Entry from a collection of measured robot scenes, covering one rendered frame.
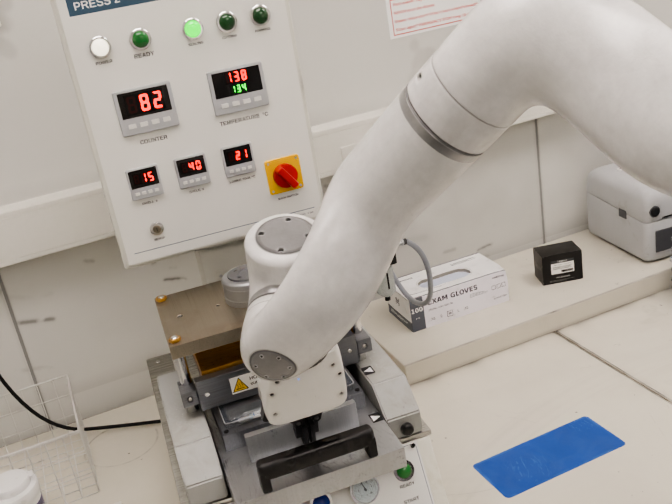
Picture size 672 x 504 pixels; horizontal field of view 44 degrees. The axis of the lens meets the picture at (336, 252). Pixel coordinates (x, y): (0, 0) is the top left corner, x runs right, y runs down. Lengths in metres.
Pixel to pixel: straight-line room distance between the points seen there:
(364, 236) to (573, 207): 1.38
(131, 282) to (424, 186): 1.05
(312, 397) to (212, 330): 0.21
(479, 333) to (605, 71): 1.08
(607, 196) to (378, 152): 1.28
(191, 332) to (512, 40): 0.65
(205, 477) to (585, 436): 0.65
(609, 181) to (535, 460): 0.79
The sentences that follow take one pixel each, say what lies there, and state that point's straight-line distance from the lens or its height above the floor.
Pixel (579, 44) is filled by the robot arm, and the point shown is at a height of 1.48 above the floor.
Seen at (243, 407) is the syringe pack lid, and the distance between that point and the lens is 1.15.
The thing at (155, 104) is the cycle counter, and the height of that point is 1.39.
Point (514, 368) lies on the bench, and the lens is 1.63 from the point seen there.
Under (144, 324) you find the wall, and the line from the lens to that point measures 1.73.
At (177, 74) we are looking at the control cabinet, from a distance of 1.24.
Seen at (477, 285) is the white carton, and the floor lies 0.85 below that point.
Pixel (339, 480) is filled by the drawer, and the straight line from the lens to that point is 1.06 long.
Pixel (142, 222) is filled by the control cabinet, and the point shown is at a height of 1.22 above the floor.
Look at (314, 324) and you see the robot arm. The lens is 0.76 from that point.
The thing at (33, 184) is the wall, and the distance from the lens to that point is 1.62.
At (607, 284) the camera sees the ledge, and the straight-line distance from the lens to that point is 1.83.
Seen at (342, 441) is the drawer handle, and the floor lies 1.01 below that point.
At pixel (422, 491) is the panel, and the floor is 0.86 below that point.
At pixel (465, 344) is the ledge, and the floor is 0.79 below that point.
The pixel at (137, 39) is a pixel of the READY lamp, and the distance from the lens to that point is 1.22.
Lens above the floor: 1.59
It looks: 22 degrees down
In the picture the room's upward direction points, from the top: 10 degrees counter-clockwise
